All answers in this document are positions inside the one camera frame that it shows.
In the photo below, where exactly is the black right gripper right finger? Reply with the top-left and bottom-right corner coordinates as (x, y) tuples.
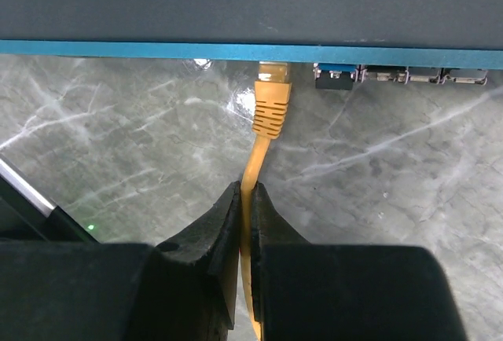
(251, 185), (467, 340)

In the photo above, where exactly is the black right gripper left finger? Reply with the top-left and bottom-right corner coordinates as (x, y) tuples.
(1, 182), (240, 340)

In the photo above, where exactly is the orange ethernet patch cable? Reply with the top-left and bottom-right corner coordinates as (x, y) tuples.
(237, 60), (292, 341)

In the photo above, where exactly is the large black network switch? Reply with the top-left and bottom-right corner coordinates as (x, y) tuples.
(1, 0), (502, 90)

